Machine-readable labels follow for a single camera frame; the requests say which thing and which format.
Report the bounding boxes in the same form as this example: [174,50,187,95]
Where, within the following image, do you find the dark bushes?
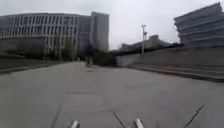
[93,50,118,67]

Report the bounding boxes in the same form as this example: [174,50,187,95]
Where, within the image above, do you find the person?
[84,42,95,68]

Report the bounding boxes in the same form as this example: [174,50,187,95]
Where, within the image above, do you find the grey concrete pavement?
[0,61,224,128]

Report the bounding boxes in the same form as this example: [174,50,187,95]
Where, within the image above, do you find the pale lamp pole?
[140,23,148,56]

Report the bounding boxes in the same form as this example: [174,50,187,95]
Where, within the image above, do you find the low distant building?
[119,34,174,52]

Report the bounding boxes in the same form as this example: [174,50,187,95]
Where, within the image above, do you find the robot's own part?
[133,117,146,128]
[69,119,81,128]

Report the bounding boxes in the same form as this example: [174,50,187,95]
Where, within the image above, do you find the large pale multi-storey building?
[0,11,110,61]

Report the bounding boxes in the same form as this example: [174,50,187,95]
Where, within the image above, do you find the concrete steps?
[128,63,224,83]

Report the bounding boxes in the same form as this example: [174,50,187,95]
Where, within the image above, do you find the row of bare trees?
[6,37,79,62]

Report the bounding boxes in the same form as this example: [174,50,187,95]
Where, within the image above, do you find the grass strip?
[0,57,61,72]

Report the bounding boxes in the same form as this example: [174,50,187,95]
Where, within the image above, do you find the grey layered building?
[173,1,224,49]

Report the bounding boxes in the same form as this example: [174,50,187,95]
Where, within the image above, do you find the grey concrete wall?
[116,46,224,69]

